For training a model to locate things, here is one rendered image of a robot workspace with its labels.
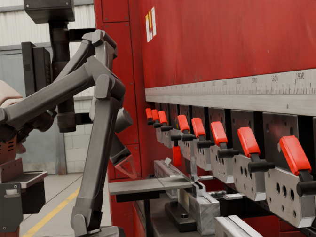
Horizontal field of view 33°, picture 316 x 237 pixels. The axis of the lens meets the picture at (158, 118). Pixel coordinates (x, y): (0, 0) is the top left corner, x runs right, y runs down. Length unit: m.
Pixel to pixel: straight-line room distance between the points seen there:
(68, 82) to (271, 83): 0.83
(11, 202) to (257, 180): 1.03
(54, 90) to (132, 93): 1.08
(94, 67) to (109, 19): 1.13
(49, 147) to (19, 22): 2.16
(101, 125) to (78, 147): 7.71
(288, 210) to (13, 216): 1.16
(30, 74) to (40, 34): 6.56
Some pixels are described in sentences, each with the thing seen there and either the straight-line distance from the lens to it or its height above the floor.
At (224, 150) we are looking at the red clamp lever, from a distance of 1.06.
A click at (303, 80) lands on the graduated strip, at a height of 1.31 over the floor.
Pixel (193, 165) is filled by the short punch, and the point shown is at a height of 1.05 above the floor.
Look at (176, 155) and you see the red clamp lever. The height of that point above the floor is 1.11.
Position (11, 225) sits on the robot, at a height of 0.91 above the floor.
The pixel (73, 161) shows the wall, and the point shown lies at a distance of 9.24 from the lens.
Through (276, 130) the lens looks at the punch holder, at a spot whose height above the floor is 1.23.
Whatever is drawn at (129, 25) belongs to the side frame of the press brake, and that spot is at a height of 1.63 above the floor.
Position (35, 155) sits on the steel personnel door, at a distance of 9.35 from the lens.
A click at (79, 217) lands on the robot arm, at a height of 0.99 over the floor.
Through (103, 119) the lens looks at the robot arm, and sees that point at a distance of 1.49.
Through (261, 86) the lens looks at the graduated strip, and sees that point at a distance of 0.92.
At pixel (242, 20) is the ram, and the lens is 1.00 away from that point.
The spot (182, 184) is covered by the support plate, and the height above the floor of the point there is 1.00.
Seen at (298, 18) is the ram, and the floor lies 1.39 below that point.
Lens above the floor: 1.31
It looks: 3 degrees down
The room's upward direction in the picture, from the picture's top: 4 degrees counter-clockwise
